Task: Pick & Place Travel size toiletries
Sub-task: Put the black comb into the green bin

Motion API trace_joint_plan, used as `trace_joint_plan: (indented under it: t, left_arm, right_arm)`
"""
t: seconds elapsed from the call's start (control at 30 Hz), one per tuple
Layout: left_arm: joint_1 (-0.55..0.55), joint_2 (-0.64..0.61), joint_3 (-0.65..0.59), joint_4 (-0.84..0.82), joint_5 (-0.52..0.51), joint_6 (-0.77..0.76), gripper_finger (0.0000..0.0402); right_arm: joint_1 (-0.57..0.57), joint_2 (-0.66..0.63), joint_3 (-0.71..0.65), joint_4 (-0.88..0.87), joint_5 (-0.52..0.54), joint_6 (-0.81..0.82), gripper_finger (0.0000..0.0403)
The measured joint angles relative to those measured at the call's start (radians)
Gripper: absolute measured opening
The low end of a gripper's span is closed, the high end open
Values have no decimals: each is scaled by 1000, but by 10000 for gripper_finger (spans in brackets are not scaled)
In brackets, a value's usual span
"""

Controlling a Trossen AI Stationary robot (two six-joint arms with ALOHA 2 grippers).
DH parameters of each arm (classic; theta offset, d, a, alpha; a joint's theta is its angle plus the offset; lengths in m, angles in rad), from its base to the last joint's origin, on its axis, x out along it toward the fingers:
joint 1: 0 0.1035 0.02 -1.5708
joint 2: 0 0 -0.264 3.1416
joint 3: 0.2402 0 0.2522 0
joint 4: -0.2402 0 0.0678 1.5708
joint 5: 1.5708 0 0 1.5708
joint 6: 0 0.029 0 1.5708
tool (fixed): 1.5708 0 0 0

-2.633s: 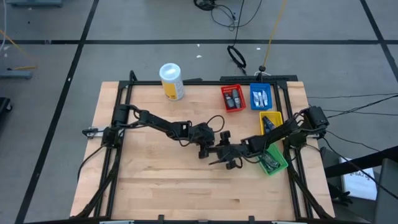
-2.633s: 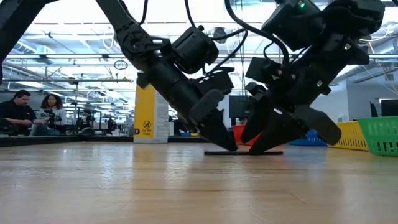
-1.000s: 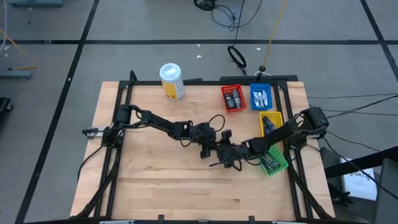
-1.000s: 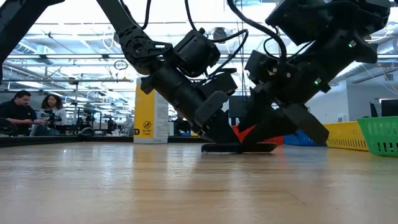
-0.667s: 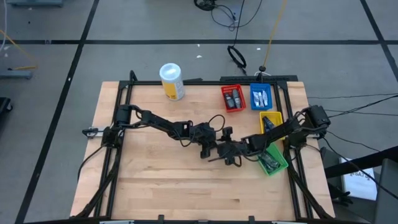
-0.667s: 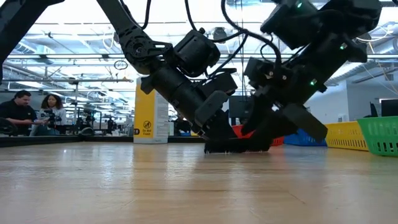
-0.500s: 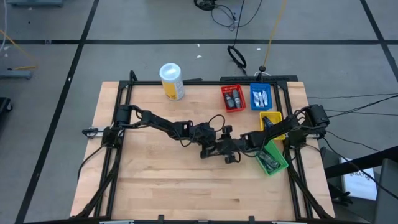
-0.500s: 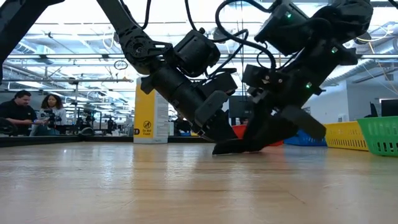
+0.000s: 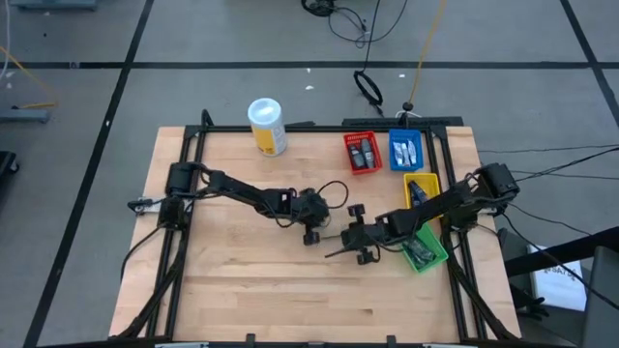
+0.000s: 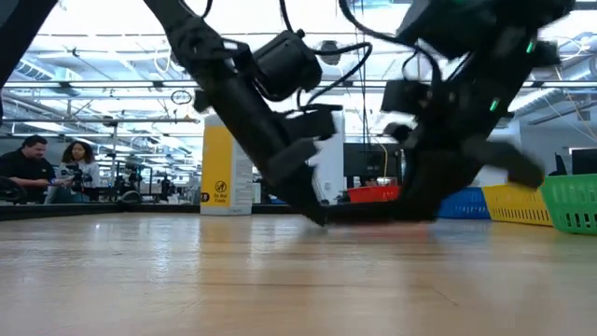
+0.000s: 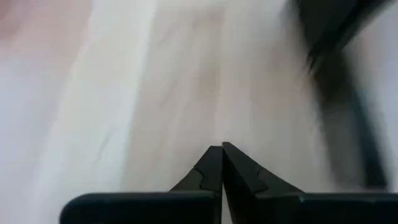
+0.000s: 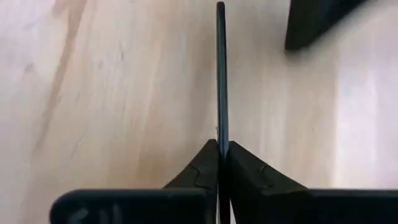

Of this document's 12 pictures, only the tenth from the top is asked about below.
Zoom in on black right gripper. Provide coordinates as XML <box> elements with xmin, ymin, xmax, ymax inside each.
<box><xmin>401</xmin><ymin>41</ymin><xmax>547</xmax><ymax>223</ymax></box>

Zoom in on white canister with yellow label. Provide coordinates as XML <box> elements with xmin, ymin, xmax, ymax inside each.
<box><xmin>200</xmin><ymin>114</ymin><xmax>256</xmax><ymax>217</ymax></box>

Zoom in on black table edge rail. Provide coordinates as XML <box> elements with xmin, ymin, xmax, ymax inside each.
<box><xmin>0</xmin><ymin>203</ymin><xmax>201</xmax><ymax>221</ymax></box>

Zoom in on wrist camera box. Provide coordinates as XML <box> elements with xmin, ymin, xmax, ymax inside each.
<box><xmin>283</xmin><ymin>103</ymin><xmax>344</xmax><ymax>142</ymax></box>
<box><xmin>381</xmin><ymin>77</ymin><xmax>431</xmax><ymax>116</ymax></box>

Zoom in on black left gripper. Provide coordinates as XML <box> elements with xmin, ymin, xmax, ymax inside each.
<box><xmin>198</xmin><ymin>64</ymin><xmax>328</xmax><ymax>228</ymax></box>

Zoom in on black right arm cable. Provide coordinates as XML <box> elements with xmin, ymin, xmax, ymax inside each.
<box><xmin>338</xmin><ymin>0</ymin><xmax>442</xmax><ymax>94</ymax></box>

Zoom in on white pillar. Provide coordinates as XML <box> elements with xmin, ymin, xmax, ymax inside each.
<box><xmin>321</xmin><ymin>111</ymin><xmax>347</xmax><ymax>204</ymax></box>

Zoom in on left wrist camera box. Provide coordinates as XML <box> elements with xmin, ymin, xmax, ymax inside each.
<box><xmin>283</xmin><ymin>103</ymin><xmax>344</xmax><ymax>142</ymax></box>

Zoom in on red plastic basket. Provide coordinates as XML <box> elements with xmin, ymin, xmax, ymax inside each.
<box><xmin>347</xmin><ymin>186</ymin><xmax>402</xmax><ymax>204</ymax></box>

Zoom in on black monitor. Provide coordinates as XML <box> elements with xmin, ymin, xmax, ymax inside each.
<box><xmin>571</xmin><ymin>147</ymin><xmax>597</xmax><ymax>176</ymax></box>
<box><xmin>343</xmin><ymin>143</ymin><xmax>403</xmax><ymax>179</ymax></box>

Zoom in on yellow plastic basket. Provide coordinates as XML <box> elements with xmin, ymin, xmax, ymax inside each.
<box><xmin>480</xmin><ymin>183</ymin><xmax>554</xmax><ymax>228</ymax></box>

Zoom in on blue plastic basket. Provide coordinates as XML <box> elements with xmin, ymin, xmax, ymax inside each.
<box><xmin>436</xmin><ymin>187</ymin><xmax>492</xmax><ymax>220</ymax></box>

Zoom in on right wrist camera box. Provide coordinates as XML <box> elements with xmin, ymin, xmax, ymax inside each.
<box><xmin>381</xmin><ymin>77</ymin><xmax>431</xmax><ymax>116</ymax></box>

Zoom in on black ceiling cable reel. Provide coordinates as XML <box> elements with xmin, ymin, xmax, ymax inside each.
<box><xmin>319</xmin><ymin>40</ymin><xmax>342</xmax><ymax>66</ymax></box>

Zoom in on green plastic basket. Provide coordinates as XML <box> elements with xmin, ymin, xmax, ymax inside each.
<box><xmin>539</xmin><ymin>174</ymin><xmax>597</xmax><ymax>236</ymax></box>

